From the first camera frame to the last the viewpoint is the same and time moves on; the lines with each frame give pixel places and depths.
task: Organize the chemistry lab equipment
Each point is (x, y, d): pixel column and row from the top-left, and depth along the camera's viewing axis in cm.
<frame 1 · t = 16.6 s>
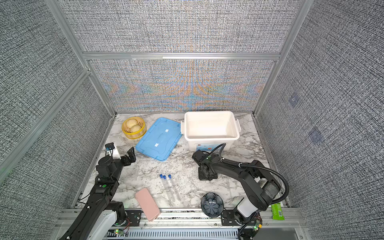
left hand: (125, 149, 81), fingers open
right hand: (205, 177, 88), fingers closed
white plastic storage box: (208, 130, 106), point 4 cm above the table
blue plastic box lid: (160, 139, 107), on the table
yellow bamboo steamer basket: (127, 132, 106), point 3 cm above the table
back steamed bun: (131, 122, 108), point 6 cm above the table
front steamed bun: (135, 128, 105), point 6 cm above the table
clear glass rod: (136, 173, 88), point 2 cm above the table

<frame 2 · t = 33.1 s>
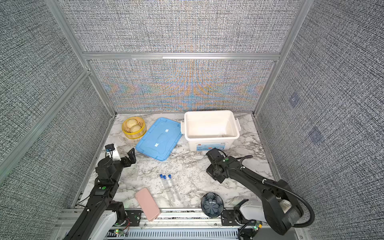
left hand: (125, 150, 81), fingers open
right hand: (209, 173, 86), fingers closed
the named things where they were.

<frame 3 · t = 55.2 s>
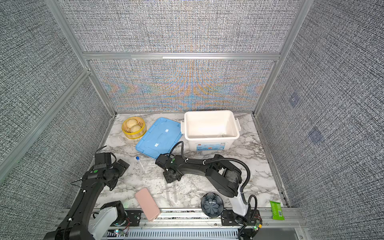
left hand: (123, 170, 84), fingers open
right hand: (171, 177, 88), fingers open
the named things where they were.

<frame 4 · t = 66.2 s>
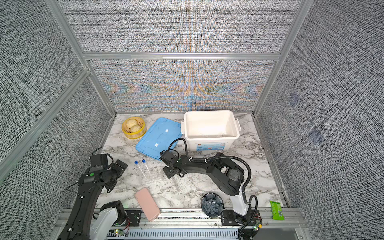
left hand: (122, 170, 82), fingers open
right hand: (168, 170, 90), fingers open
the named things where they were.

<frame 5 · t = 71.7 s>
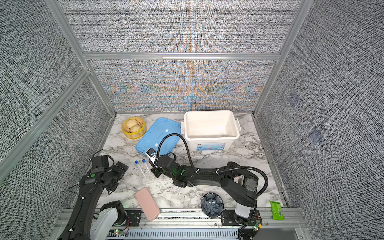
left hand: (124, 172, 82), fingers open
right hand: (150, 159, 78), fingers closed
the named things where they were.

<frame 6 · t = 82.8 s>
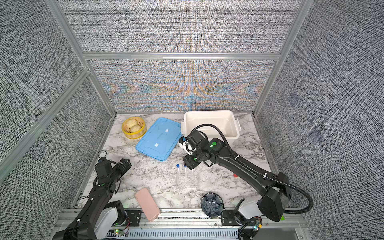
left hand: (124, 164, 87), fingers open
right hand: (188, 159, 76), fingers open
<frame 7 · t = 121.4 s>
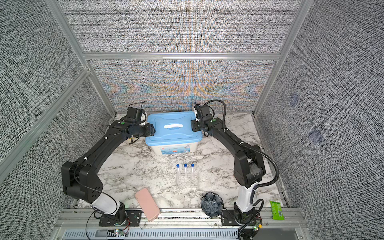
left hand: (151, 130, 87), fingers open
right hand: (195, 123, 92), fingers open
white plastic storage box: (168, 150, 92), point 8 cm above the table
blue plastic box lid: (172, 127, 90), point 18 cm above the table
